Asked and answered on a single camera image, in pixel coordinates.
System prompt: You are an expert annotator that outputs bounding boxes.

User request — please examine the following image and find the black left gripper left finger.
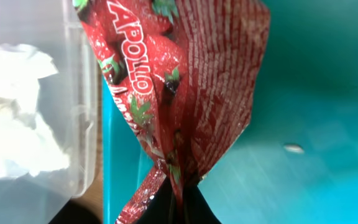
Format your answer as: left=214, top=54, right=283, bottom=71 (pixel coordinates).
left=136, top=179, right=176, bottom=224

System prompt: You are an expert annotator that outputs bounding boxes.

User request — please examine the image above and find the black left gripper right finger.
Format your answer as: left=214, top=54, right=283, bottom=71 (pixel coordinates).
left=183, top=186, right=221, bottom=224

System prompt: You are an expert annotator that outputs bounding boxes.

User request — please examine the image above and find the red snack wrapper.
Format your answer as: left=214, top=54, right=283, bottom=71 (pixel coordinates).
left=72, top=0, right=270, bottom=223

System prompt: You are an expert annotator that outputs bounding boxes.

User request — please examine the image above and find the white tissue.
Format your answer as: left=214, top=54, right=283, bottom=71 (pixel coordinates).
left=0, top=44, right=70, bottom=179

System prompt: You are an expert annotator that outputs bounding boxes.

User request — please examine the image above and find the black rectangular tray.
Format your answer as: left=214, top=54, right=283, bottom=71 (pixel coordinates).
left=48, top=200, right=102, bottom=224

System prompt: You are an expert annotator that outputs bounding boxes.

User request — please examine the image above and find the teal plastic tray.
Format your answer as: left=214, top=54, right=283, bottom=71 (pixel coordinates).
left=103, top=1, right=358, bottom=224

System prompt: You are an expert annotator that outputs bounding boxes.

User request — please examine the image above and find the clear plastic bin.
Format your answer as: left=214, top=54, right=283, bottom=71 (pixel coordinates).
left=0, top=0, right=99, bottom=224

